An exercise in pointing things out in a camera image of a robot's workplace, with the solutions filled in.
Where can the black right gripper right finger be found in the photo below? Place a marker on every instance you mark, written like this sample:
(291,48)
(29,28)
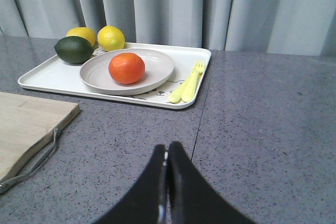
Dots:
(192,199)

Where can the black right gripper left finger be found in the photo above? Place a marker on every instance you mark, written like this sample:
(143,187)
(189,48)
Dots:
(145,201)

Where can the beige round plate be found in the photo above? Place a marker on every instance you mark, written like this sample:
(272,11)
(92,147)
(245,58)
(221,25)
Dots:
(158,68)

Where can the orange mandarin fruit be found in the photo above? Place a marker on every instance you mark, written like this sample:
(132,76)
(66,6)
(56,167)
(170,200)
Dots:
(126,68)

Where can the yellow-green plastic knife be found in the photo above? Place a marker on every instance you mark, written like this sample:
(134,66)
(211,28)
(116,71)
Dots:
(175,96)

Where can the yellow-green plastic fork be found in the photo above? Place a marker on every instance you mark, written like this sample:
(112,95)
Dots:
(189,91)

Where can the wooden cutting board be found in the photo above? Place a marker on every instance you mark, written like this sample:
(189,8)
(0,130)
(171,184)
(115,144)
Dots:
(27,125)

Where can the dark green lime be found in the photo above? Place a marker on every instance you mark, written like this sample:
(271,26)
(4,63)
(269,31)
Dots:
(74,49)

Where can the yellow lemon right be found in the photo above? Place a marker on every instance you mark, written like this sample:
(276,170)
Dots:
(111,38)

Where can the yellow lemon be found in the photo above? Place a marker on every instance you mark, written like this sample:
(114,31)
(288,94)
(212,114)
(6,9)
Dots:
(111,38)
(84,32)

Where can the yellow lemon left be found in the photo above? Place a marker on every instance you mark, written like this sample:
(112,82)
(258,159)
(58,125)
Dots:
(84,32)

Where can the grey curtain backdrop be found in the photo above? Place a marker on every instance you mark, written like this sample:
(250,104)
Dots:
(301,27)

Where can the metal cutting board handle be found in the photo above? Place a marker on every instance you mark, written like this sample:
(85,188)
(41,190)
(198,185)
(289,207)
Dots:
(8,184)

